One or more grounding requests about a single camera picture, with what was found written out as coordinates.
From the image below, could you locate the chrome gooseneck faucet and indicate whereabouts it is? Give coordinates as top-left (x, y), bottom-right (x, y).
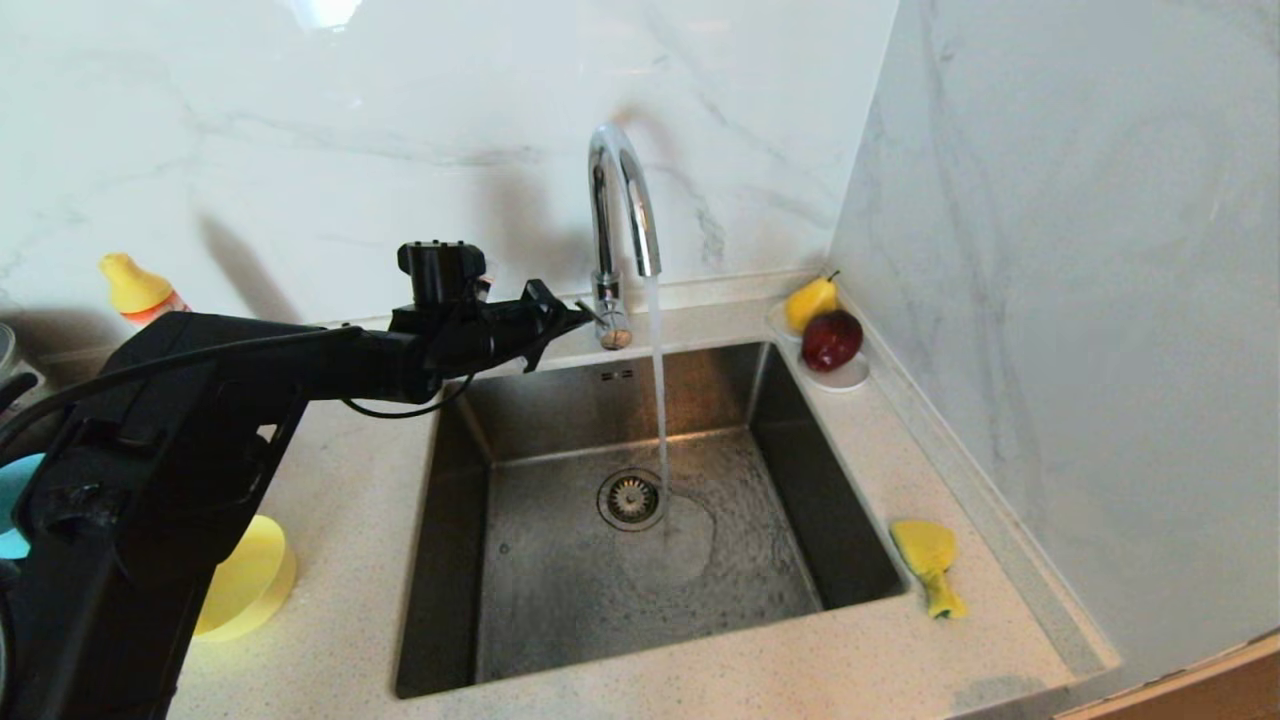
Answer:
top-left (578, 122), bottom-right (664, 351)

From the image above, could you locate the yellow plastic bowl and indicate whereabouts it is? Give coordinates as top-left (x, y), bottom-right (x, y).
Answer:
top-left (195, 514), bottom-right (298, 643)

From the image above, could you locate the orange dish soap bottle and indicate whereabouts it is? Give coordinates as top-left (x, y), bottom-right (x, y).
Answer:
top-left (98, 253), bottom-right (191, 329)

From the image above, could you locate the yellow green sponge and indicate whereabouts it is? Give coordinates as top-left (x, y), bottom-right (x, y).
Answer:
top-left (889, 520), bottom-right (968, 620)

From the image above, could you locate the blue plastic bowl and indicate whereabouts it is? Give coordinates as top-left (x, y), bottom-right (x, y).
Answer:
top-left (0, 452), bottom-right (46, 561)

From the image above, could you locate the stainless steel sink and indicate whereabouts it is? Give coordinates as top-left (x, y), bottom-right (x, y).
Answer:
top-left (395, 342), bottom-right (908, 698)

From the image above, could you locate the round metal drain strainer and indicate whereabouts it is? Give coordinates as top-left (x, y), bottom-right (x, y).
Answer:
top-left (598, 469), bottom-right (669, 533)

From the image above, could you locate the yellow pear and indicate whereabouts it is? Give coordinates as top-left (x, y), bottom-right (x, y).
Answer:
top-left (785, 272), bottom-right (839, 333)

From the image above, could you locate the dark red apple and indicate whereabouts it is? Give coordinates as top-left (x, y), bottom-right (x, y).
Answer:
top-left (802, 309), bottom-right (865, 373)

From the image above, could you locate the small white dish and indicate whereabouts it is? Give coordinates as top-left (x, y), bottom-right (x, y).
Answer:
top-left (767, 300), bottom-right (871, 393)

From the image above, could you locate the stainless steel pot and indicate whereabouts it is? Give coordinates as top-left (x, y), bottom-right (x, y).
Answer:
top-left (0, 322), bottom-right (51, 421)

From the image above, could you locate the brown wooden panel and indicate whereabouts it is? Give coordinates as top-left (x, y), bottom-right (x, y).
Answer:
top-left (1050, 630), bottom-right (1280, 720)

